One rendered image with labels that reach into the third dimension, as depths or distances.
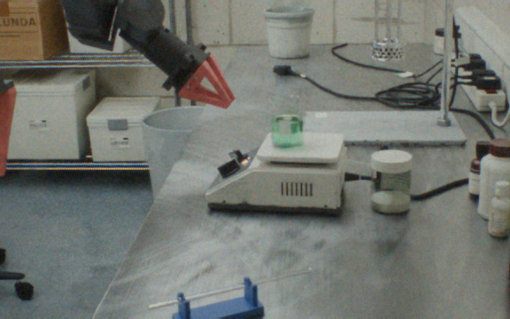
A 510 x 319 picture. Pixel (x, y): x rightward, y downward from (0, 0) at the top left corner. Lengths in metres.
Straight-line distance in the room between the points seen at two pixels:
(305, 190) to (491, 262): 0.28
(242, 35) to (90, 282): 1.41
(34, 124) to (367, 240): 2.52
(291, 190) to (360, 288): 0.25
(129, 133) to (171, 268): 2.34
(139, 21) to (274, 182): 0.30
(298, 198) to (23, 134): 2.45
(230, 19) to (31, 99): 0.92
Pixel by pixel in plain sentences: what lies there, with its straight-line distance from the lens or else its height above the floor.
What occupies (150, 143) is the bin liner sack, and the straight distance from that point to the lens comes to 2.85.
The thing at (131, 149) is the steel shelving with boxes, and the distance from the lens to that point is 3.39.
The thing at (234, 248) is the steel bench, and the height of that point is 0.75.
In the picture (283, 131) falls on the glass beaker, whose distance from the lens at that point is 1.19.
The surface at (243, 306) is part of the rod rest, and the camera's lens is 0.94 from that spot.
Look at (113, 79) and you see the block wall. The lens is 3.78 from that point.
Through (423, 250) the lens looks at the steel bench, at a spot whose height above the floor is 0.75.
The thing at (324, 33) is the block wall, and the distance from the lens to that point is 3.61.
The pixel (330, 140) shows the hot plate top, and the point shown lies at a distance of 1.24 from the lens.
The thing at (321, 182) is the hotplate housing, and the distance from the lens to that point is 1.17.
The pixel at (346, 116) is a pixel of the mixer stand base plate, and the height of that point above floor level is 0.76.
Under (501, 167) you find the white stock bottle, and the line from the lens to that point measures 1.17.
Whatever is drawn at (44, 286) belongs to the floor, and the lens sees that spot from 2.75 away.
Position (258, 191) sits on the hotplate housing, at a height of 0.78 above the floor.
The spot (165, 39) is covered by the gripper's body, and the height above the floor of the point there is 0.99.
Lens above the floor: 1.21
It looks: 19 degrees down
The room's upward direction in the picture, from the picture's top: 2 degrees counter-clockwise
